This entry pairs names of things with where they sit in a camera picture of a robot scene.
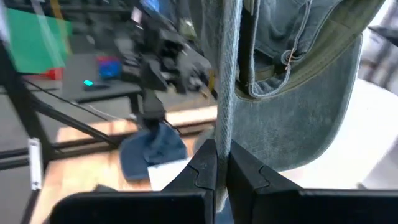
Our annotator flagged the green denim baseball cap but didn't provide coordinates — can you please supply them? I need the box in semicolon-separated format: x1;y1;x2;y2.
189;0;386;212

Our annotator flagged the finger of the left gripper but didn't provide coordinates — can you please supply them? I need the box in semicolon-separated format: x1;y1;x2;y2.
141;90;155;127
154;90;167;128

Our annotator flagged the blue denim baseball cap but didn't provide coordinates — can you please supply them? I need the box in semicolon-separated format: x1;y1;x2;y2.
119;122;188;182

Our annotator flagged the red box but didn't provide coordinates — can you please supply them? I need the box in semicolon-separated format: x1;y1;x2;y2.
43;67;65;81

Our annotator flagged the grey desk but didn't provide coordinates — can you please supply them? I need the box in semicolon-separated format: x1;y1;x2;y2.
23;52;144;103

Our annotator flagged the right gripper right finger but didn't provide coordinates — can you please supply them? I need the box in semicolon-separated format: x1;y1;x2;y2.
226;139;398;224

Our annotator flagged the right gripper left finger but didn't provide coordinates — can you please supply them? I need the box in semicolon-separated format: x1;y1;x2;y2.
49;139;218;224

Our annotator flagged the blue box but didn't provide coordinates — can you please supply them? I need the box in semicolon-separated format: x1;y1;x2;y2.
98;55;122;80

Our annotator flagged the green board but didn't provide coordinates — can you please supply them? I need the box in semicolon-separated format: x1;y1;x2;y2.
6;7;74;75

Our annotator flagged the white frame bracket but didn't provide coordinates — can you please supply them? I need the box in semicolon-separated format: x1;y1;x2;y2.
28;138;43;191

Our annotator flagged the black computer mouse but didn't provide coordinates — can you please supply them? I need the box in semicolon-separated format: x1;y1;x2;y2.
83;79;109;91

